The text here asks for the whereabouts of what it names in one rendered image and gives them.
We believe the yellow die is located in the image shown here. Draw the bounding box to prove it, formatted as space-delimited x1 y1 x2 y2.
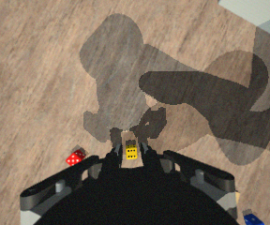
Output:
126 144 137 159

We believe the red die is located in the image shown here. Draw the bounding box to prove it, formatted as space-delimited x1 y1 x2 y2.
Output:
66 149 85 166

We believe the blue die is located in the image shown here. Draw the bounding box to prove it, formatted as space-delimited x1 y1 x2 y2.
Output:
244 214 264 225

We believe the tan square mat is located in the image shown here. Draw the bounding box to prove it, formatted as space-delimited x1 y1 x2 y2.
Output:
235 191 240 203

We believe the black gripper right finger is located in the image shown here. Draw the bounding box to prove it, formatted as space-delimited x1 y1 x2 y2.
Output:
141 142 237 220

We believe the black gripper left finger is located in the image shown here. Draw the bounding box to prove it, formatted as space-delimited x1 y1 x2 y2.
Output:
20 144 123 225

